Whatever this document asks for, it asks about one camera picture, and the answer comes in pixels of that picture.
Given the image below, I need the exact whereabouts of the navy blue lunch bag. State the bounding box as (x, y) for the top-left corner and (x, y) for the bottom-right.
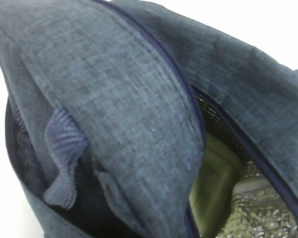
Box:
(0, 0), (298, 238)

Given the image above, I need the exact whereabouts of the green lid glass container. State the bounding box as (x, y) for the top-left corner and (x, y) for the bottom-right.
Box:
(189, 134), (242, 238)

